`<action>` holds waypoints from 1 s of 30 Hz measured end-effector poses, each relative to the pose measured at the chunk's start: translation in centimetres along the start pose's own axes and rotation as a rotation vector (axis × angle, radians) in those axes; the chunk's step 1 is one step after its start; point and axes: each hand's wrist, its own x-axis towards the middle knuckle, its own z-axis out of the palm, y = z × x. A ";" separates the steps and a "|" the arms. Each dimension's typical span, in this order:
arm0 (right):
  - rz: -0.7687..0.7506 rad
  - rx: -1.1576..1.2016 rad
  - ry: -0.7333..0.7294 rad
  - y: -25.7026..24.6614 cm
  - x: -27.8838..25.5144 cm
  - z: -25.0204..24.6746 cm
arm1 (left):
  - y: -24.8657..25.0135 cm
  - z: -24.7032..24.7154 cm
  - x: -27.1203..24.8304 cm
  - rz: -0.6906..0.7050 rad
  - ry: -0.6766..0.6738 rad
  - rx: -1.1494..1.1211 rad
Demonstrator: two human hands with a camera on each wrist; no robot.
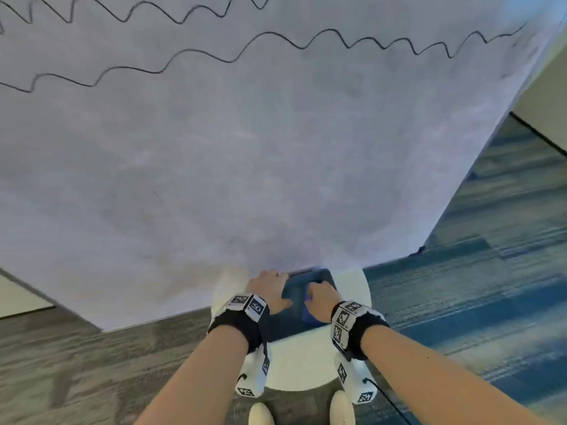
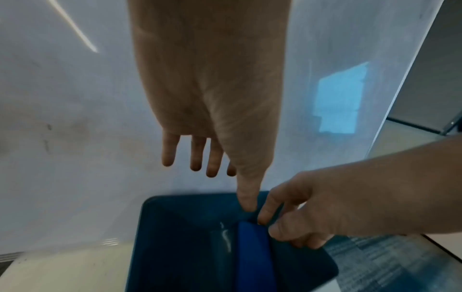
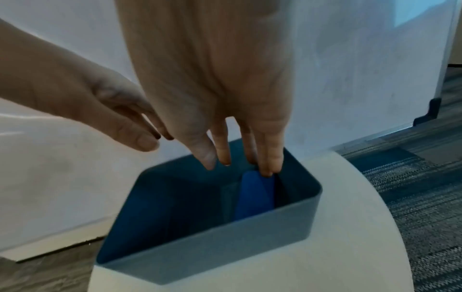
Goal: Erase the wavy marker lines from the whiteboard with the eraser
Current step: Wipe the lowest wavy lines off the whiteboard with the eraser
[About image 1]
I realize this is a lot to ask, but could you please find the person's left forearm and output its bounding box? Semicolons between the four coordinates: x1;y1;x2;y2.
135;325;250;425

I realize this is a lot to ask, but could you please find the white shoe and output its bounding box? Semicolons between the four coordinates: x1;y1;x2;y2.
249;402;273;425
330;390;356;425

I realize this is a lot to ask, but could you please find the person's left hand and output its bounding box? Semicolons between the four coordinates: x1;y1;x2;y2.
246;269;294;316

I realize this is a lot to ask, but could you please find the white wrist camera unit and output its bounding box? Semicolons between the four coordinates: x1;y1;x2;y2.
334;351;377;406
234;342;272;399

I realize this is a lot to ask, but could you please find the dark blue tray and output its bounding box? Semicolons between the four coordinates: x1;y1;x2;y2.
265;269;338;344

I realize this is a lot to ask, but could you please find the white whiteboard with wavy lines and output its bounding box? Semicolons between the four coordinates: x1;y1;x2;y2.
0;0;567;332

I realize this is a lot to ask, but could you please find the black cable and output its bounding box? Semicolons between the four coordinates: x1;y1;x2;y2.
363;378;413;425

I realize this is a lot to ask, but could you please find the person's right forearm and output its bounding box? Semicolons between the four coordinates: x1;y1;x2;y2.
361;325;552;425

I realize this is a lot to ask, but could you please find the black wristband with marker tags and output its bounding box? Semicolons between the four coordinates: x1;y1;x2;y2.
330;300;390;361
208;294;270;355

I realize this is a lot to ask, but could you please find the person's right hand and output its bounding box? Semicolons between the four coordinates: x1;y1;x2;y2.
305;280;343;322

